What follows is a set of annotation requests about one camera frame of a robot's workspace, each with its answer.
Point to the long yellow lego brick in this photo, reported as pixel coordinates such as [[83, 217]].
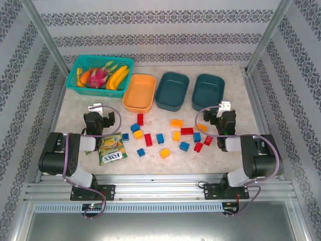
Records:
[[202, 128]]

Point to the small red lego brick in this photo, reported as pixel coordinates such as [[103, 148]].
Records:
[[198, 147], [208, 140]]

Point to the blue lego brick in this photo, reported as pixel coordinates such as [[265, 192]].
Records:
[[141, 152], [160, 138], [184, 146], [134, 127], [197, 137], [125, 136]]

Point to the long red lego brick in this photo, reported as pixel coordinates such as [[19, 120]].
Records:
[[187, 131], [140, 119], [148, 140]]

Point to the orange lego brick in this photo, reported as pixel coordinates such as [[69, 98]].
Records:
[[176, 123]]

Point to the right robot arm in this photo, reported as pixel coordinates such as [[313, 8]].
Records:
[[263, 163]]

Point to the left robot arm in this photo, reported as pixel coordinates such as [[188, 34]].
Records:
[[57, 160]]

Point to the dark teal plastic container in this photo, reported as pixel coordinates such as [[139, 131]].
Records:
[[208, 90], [171, 91]]

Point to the green Fox's candy bag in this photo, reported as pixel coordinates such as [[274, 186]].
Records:
[[111, 148]]

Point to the small green snack packet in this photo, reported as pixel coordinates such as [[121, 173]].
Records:
[[88, 152]]

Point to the orange plastic container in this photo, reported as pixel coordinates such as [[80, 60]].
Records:
[[139, 93]]

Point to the yellow banana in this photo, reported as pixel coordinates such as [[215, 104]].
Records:
[[118, 74], [121, 79]]

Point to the pink dragon fruit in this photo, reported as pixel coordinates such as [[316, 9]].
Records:
[[95, 78]]

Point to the teal plastic basket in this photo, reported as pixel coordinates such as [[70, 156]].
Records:
[[75, 85]]

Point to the orange toy fruit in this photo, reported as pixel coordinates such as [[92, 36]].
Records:
[[85, 76]]

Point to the small yellow toy fruit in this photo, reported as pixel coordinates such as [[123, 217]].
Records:
[[79, 75]]

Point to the grey metal panel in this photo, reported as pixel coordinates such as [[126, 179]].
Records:
[[160, 226]]

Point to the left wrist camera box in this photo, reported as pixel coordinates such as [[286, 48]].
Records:
[[95, 108]]

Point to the aluminium side rail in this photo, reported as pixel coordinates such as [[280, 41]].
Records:
[[54, 118], [258, 108]]

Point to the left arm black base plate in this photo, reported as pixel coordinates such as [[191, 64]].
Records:
[[107, 192]]

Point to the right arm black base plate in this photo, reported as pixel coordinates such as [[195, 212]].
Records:
[[210, 191]]

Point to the aluminium mounting rail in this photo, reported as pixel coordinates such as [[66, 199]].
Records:
[[155, 187]]

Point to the aluminium frame post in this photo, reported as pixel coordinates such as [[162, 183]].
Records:
[[268, 35], [45, 35]]

